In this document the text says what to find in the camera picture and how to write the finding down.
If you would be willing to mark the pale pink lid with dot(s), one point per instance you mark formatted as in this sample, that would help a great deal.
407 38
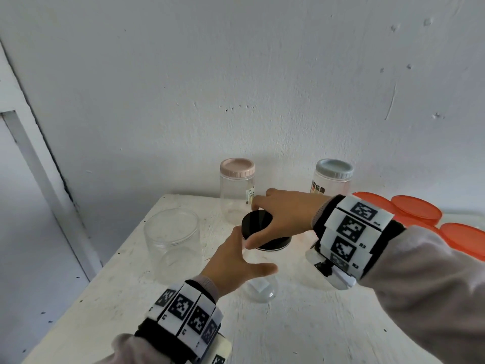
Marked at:
237 167

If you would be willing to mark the large orange lid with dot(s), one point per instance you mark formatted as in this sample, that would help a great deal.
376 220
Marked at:
420 223

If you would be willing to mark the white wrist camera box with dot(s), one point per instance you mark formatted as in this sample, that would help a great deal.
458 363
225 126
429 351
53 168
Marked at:
218 354
337 276

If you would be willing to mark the person's right forearm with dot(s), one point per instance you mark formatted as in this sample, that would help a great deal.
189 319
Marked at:
428 291

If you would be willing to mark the light blue lid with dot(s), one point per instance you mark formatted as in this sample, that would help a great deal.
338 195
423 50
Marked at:
334 169

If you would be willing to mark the person's left hand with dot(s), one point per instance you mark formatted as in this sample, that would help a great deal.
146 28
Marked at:
231 269

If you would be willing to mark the tall transparent labelled jar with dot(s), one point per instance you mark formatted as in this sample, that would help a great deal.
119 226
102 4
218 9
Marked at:
261 291

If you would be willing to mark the rounded transparent jar yellow label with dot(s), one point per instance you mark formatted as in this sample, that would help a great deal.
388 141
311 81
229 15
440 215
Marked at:
235 197

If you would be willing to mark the person's left forearm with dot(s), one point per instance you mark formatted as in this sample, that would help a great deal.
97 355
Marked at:
132 352

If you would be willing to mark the white panelled door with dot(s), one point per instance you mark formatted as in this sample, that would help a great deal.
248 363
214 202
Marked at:
34 223

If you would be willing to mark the black white marker wristband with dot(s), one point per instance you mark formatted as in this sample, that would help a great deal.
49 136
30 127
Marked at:
352 235
185 310

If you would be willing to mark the large black lid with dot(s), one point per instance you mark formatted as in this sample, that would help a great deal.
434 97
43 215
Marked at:
254 221

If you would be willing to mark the person's right hand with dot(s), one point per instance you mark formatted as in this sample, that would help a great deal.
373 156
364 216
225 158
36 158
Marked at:
295 212

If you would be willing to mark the large transparent jar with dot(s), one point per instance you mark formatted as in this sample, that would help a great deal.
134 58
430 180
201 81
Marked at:
172 242

